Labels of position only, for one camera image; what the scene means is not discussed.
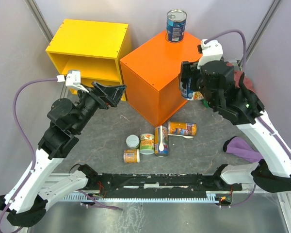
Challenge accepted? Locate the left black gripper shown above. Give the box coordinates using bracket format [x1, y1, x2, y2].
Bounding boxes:
[73, 81, 128, 133]

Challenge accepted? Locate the blue Progresso soup can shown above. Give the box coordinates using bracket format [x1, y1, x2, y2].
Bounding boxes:
[179, 77, 204, 100]

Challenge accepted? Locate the dark blue soup can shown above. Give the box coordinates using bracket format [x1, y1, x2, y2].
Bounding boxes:
[166, 9, 187, 43]

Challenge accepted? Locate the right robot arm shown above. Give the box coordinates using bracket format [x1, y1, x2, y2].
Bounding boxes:
[179, 60, 291, 193]

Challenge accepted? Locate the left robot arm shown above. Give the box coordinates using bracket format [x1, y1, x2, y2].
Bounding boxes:
[0, 82, 127, 229]

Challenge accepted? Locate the orange wooden box cabinet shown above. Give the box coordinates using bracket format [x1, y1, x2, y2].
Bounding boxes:
[120, 31, 201, 127]

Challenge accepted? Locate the green cloth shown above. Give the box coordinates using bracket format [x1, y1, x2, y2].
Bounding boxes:
[202, 99, 209, 108]

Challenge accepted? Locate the yellow open shelf cabinet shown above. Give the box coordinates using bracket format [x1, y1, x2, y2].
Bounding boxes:
[46, 19, 132, 87]

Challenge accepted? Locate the red pink cloth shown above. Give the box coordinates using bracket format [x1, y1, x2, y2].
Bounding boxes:
[226, 62, 256, 93]

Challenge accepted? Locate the white lid small jar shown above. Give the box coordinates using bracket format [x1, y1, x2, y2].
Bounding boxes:
[126, 134, 140, 149]

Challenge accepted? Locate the green label noodle cup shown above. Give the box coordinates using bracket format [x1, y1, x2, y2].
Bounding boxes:
[139, 133, 155, 155]

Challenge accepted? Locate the yellow lying soup can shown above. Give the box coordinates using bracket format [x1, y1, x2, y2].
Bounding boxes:
[167, 121, 197, 136]

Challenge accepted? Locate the yellow blue upright can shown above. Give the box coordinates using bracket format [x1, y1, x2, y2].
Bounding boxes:
[154, 126, 169, 157]

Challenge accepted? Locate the orange label small jar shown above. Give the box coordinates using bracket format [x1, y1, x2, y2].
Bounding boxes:
[123, 149, 140, 163]

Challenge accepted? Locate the white plastic spoon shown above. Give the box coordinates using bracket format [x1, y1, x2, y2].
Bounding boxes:
[168, 134, 194, 139]
[159, 125, 164, 151]

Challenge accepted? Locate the purple cloth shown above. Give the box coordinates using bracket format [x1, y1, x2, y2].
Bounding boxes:
[223, 136, 263, 163]

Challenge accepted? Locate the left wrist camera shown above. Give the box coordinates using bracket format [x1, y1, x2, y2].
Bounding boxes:
[56, 69, 89, 93]

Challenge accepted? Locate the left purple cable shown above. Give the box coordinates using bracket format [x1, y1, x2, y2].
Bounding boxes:
[0, 77, 123, 233]

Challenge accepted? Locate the purple cable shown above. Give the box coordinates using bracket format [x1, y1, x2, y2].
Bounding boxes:
[0, 77, 123, 233]
[205, 29, 291, 208]

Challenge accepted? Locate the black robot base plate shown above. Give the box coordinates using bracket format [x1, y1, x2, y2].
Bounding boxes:
[76, 173, 243, 199]

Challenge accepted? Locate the white slotted cable duct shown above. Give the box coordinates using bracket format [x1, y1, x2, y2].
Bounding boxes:
[63, 191, 220, 202]

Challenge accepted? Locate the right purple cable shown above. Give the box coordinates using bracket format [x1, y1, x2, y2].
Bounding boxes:
[205, 29, 291, 208]

